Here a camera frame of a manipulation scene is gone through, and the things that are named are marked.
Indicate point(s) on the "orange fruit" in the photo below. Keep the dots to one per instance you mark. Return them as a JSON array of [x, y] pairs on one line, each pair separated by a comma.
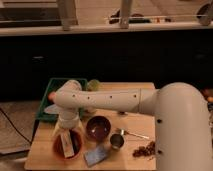
[[51, 96]]

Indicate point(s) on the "red bowl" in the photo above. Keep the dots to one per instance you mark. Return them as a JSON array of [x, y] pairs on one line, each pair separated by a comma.
[[76, 141]]

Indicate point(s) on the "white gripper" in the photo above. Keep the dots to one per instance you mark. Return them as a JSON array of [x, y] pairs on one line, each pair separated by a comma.
[[67, 122]]

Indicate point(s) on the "white cloth in tray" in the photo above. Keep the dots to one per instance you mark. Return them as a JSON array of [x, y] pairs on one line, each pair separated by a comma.
[[52, 109]]

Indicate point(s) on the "black cabinet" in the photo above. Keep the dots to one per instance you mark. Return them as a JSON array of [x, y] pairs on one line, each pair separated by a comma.
[[27, 63]]

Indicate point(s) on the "brown grape bunch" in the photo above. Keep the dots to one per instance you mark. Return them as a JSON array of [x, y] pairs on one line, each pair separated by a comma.
[[145, 151]]

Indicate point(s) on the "green round object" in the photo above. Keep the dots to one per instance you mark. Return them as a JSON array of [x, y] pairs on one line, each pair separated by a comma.
[[93, 85]]

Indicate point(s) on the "dark purple bowl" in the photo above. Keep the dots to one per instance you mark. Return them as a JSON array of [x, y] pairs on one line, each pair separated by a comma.
[[98, 128]]

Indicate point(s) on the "green tray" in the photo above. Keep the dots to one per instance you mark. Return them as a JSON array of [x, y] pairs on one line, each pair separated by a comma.
[[53, 85]]

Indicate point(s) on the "blue sponge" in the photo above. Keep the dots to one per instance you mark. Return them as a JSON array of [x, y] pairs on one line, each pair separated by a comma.
[[96, 155]]

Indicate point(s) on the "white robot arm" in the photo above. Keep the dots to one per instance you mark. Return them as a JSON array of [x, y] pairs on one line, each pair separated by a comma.
[[182, 128]]

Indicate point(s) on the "metal measuring cup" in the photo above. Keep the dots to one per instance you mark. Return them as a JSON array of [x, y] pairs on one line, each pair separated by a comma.
[[117, 139]]

